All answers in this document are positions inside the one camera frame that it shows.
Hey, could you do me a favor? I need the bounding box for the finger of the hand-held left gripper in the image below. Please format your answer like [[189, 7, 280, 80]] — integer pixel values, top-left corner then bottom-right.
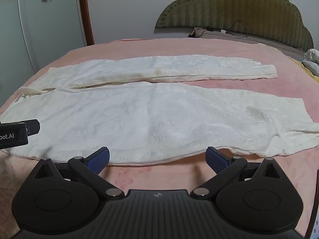
[[25, 119, 41, 137]]

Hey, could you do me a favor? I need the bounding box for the black cable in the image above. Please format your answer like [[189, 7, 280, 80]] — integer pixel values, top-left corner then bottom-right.
[[199, 20, 307, 53]]

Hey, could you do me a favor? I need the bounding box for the yellow cloth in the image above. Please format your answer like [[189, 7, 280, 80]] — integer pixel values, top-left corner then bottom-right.
[[289, 56, 319, 85]]

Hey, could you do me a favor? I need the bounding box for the pink bed blanket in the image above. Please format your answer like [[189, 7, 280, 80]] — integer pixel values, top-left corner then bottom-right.
[[0, 37, 319, 239]]

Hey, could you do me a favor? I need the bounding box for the brown wooden frame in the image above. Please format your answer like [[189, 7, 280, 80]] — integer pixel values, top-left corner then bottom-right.
[[77, 0, 95, 46]]

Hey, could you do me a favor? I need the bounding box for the patterned pillow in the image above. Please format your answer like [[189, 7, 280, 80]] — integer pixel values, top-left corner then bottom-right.
[[303, 48, 319, 76]]

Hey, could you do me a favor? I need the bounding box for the large white blanket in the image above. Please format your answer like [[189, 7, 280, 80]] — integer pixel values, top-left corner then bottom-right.
[[0, 55, 319, 166]]

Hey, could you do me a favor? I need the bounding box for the floral glass wardrobe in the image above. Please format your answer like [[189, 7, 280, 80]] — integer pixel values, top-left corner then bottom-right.
[[0, 0, 86, 91]]

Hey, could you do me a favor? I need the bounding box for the brown pillow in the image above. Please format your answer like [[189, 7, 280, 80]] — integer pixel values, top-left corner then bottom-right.
[[188, 27, 307, 55]]

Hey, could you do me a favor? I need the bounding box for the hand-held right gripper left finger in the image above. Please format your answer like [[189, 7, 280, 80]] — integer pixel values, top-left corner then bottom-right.
[[33, 146, 125, 200]]

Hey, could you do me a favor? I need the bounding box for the green padded headboard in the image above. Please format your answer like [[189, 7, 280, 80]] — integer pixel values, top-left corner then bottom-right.
[[155, 0, 314, 51]]

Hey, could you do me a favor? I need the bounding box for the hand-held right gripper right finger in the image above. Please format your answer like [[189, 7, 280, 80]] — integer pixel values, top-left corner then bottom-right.
[[191, 146, 283, 200]]

